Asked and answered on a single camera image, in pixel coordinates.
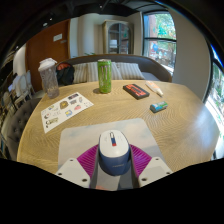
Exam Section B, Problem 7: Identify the pale sky-print mouse pad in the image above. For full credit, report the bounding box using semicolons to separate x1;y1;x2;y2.
57;117;167;172

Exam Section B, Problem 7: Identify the white tube with orange label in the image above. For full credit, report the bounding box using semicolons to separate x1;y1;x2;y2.
144;80;165;98

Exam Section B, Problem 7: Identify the brown wooden door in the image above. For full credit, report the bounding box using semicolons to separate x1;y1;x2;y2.
25;18;72;93

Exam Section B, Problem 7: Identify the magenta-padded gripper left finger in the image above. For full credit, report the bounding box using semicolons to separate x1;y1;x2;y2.
54;143;101;190

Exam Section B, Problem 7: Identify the white and blue computer mouse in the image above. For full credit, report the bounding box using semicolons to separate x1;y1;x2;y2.
97;129;132;177

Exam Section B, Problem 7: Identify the green and blue gum pack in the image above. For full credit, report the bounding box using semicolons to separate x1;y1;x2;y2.
149;100;169;114

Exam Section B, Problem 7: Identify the small striped pillow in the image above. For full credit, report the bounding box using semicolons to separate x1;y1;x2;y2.
72;62;89;85

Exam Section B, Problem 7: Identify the clear shaker bottle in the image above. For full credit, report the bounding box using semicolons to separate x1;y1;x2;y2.
37;57;61;100

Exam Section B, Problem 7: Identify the brown curved bench sofa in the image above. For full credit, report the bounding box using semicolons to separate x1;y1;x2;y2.
54;53;174;88

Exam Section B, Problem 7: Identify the wide striped pillow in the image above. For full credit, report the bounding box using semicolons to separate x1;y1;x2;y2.
114;61;146;81

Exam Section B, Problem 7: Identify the black backpack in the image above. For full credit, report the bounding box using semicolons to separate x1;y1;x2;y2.
55;62;76;87

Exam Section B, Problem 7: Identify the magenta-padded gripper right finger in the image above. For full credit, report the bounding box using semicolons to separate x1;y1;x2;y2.
128;143;174;189

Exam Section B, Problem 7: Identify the dark-framed window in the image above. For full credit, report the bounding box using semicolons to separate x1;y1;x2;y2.
142;11;178;76

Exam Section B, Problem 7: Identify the large striped pillow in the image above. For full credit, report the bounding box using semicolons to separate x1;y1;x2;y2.
85;61;123;83

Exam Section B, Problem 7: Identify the grey tufted chair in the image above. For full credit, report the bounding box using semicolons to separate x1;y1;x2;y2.
1;97;43;162

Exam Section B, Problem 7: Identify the black box with orange print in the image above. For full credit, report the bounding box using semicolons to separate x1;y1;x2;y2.
122;83;151;101

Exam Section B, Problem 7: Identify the green drink can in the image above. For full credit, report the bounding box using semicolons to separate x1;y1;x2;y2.
96;58;113;95

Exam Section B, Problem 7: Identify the glass-door cabinet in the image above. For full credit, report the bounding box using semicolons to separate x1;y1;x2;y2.
101;19;135;56

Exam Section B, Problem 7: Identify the white sticker sheet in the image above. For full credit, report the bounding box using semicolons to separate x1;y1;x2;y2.
40;91;95;135

